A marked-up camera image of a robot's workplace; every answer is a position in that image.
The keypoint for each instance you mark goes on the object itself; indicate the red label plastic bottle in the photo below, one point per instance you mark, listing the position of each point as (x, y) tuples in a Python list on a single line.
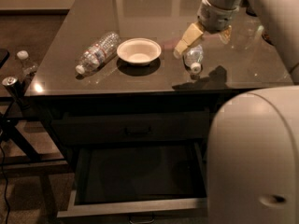
[(98, 53)]

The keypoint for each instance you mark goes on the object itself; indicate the small clear bottle white cap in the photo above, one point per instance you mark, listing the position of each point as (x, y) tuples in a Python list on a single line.
[(28, 66)]

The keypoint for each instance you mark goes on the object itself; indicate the dark side table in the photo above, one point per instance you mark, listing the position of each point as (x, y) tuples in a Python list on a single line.
[(31, 161)]

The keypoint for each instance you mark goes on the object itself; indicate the silver metal can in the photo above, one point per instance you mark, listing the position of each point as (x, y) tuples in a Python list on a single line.
[(13, 86)]

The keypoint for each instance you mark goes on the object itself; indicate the white paper bowl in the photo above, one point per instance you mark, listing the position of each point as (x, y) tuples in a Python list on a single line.
[(139, 51)]

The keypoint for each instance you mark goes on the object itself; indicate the blue label plastic bottle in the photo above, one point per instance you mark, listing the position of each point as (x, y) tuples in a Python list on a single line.
[(193, 59)]

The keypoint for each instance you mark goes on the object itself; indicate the closed top drawer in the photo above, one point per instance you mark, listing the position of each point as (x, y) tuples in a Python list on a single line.
[(131, 128)]

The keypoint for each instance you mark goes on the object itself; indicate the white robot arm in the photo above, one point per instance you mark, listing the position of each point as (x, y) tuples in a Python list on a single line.
[(252, 171)]

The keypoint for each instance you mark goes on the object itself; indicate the open middle drawer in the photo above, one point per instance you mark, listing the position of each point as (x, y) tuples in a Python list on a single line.
[(137, 185)]

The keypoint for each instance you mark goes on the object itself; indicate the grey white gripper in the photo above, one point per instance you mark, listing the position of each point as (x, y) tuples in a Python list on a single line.
[(215, 20)]

